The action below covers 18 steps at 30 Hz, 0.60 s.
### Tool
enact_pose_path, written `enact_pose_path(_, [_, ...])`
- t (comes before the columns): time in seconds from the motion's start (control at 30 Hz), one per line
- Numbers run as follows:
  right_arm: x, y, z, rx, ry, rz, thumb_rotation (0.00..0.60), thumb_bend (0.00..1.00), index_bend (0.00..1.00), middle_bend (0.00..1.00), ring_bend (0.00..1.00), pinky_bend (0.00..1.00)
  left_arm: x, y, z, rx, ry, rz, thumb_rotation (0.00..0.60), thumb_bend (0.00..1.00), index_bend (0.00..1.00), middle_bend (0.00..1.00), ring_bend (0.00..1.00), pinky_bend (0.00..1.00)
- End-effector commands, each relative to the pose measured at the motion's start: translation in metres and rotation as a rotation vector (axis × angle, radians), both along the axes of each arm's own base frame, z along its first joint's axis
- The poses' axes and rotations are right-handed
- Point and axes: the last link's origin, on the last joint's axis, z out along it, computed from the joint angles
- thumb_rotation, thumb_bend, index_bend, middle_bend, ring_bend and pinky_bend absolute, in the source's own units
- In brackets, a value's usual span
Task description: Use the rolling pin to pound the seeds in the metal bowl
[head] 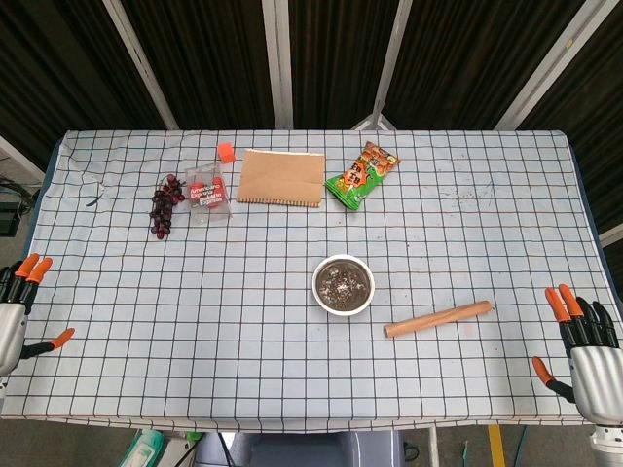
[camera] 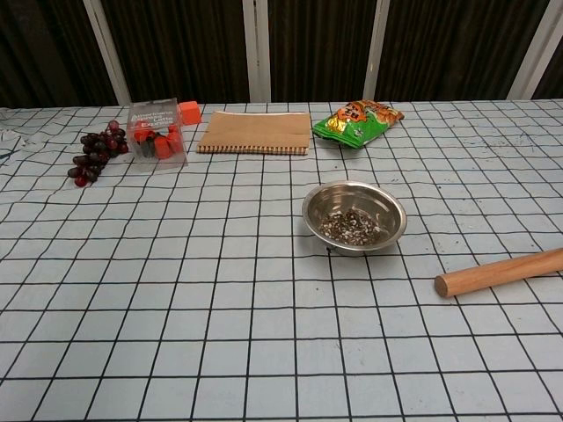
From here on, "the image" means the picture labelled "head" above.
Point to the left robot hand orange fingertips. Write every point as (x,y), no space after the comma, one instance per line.
(12,321)

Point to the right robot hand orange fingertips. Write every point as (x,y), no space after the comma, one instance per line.
(596,374)

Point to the wooden rolling pin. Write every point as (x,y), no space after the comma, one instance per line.
(438,318)

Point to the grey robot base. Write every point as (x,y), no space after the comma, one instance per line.
(292,450)

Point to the stainless steel bowl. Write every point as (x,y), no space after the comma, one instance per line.
(321,276)

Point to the black box device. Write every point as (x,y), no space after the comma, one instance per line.
(9,219)

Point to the thin black strip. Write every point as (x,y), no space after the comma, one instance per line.
(95,199)

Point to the white black checkered tablecloth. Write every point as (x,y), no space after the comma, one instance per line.
(194,316)

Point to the green white plastic object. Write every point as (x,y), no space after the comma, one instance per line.
(143,450)

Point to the dark red grape bunch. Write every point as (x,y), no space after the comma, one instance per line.
(163,204)

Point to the clear plastic box red print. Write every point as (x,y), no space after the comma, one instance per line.
(209,194)

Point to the crushed seeds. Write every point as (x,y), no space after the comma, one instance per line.
(343,287)

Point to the orange cube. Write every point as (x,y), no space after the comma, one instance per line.
(226,153)

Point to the green snack bag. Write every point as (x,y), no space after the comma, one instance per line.
(362,177)

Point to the brown spiral notebook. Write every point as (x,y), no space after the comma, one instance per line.
(282,177)

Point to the dark ribbed curtain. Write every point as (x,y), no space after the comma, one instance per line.
(214,58)

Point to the white metal frame post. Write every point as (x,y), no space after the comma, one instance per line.
(141,63)
(278,63)
(550,68)
(387,63)

